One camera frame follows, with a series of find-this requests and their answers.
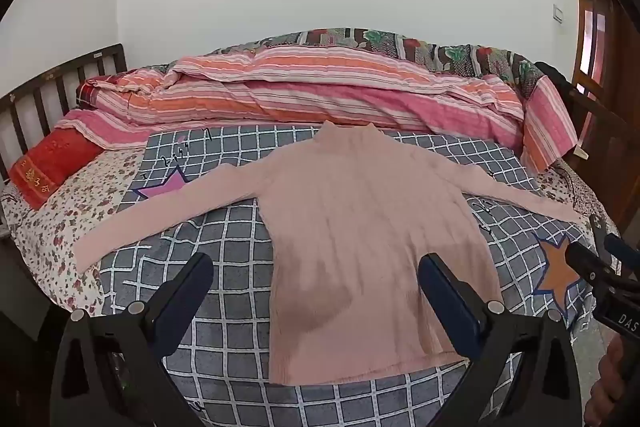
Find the pink orange striped quilt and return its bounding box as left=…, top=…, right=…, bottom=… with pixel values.
left=52, top=44, right=581, bottom=175

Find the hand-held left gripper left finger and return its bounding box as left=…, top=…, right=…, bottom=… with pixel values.
left=50, top=252, right=215, bottom=427

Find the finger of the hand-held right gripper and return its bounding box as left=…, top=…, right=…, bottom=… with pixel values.
left=565, top=241, right=610, bottom=284
left=603, top=233, right=640, bottom=262

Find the brown wooden door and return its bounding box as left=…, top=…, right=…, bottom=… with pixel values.
left=571, top=0, right=640, bottom=108

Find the pink knit sweater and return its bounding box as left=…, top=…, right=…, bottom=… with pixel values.
left=74, top=119, right=583, bottom=385

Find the red pillow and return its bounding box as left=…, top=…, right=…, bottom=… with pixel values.
left=9, top=127, right=103, bottom=211

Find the dark wooden headboard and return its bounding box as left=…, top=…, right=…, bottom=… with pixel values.
left=0, top=43, right=128, bottom=180

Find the grey checked blanket with stars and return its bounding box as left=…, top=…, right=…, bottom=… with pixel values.
left=97, top=123, right=598, bottom=427

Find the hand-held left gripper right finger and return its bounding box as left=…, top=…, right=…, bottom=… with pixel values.
left=418, top=253, right=584, bottom=427

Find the floral bedsheet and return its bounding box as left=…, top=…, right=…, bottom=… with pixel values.
left=0, top=149, right=151, bottom=313

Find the dark cloth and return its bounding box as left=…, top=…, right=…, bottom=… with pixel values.
left=534, top=61, right=573, bottom=95

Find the person's right hand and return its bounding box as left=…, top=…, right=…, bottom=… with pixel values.
left=584, top=334, right=626, bottom=427

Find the floral patchwork quilt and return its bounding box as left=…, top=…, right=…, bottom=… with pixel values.
left=210, top=27, right=543, bottom=100

